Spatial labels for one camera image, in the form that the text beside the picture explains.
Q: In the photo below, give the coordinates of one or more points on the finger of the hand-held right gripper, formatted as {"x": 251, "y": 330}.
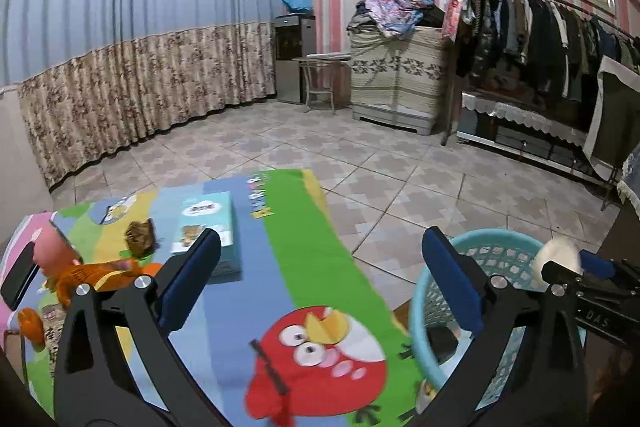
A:
{"x": 562, "y": 277}
{"x": 600, "y": 264}

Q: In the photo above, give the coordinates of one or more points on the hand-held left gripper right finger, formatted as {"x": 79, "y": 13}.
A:
{"x": 452, "y": 279}

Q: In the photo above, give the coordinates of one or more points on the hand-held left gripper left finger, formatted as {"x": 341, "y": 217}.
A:
{"x": 192, "y": 274}

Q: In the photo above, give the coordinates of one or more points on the white round foam disc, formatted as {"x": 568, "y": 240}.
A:
{"x": 555, "y": 254}

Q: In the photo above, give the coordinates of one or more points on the light blue plastic basket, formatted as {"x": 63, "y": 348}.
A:
{"x": 425, "y": 307}

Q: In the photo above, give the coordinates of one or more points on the black object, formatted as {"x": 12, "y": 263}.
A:
{"x": 442, "y": 342}

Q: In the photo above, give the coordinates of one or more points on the orange plush toy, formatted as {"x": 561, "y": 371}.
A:
{"x": 95, "y": 274}

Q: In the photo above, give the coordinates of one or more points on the orange peel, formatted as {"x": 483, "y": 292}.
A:
{"x": 31, "y": 329}

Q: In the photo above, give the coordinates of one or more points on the person's right forearm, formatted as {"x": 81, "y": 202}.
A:
{"x": 617, "y": 377}

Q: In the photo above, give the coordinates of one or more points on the teal cardboard box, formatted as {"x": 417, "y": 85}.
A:
{"x": 205, "y": 217}

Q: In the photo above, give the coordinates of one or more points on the cartoon bird printed blanket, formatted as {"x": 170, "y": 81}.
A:
{"x": 310, "y": 257}

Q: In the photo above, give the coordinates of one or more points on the pink mug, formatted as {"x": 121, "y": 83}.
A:
{"x": 55, "y": 252}

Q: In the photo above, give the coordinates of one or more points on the dark cloth with white border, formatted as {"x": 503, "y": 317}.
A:
{"x": 617, "y": 117}

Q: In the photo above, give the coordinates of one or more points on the low cabinet with lace cloth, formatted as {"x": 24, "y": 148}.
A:
{"x": 520, "y": 127}

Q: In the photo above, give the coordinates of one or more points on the black pouch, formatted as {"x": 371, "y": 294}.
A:
{"x": 17, "y": 277}

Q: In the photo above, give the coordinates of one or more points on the cabinet with patterned cover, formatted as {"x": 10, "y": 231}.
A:
{"x": 395, "y": 77}

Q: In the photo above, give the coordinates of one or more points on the grey water dispenser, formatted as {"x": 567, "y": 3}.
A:
{"x": 295, "y": 62}

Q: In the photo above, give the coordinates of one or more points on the row of hanging clothes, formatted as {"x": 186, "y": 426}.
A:
{"x": 535, "y": 37}

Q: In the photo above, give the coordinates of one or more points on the small metal side table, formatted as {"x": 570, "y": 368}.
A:
{"x": 320, "y": 59}

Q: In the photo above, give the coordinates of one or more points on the pink hanging bag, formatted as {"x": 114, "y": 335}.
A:
{"x": 454, "y": 12}

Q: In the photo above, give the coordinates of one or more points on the blue and floral curtain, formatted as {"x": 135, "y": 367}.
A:
{"x": 125, "y": 7}

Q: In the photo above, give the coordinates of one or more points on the pile of clothes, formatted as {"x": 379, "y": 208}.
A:
{"x": 395, "y": 7}

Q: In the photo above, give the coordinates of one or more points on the blue bottle cover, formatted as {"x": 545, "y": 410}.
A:
{"x": 296, "y": 2}

